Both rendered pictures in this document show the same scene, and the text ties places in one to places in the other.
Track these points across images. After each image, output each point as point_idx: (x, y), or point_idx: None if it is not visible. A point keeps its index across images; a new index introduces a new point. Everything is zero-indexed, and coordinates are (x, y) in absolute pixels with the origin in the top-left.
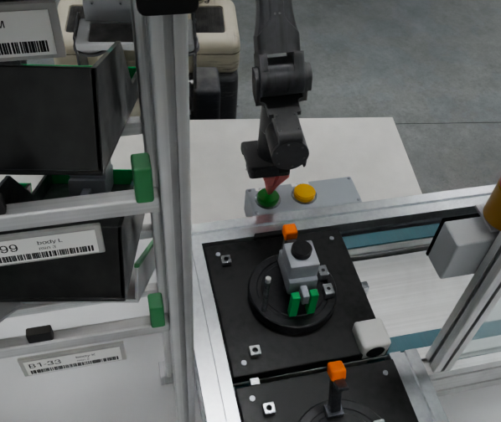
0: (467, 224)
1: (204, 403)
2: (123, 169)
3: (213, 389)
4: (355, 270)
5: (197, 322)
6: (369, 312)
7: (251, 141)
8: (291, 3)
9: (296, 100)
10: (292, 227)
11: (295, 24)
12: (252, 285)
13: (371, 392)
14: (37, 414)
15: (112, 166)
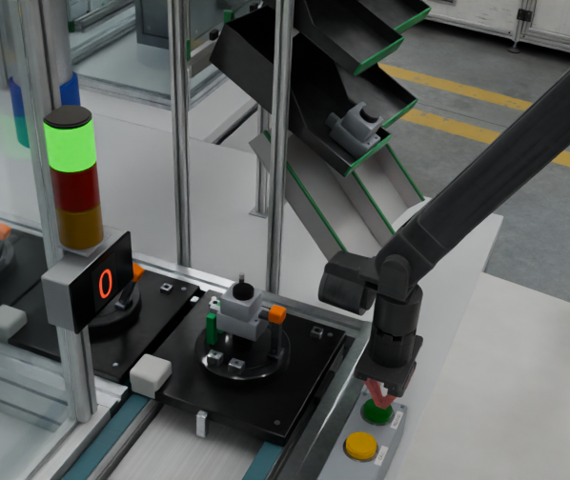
0: (108, 239)
1: (208, 273)
2: (362, 157)
3: (213, 281)
4: (222, 414)
5: (274, 298)
6: (172, 392)
7: (418, 345)
8: (442, 199)
9: (378, 279)
10: (276, 310)
11: (423, 213)
12: (271, 324)
13: (112, 347)
14: (301, 258)
15: (365, 149)
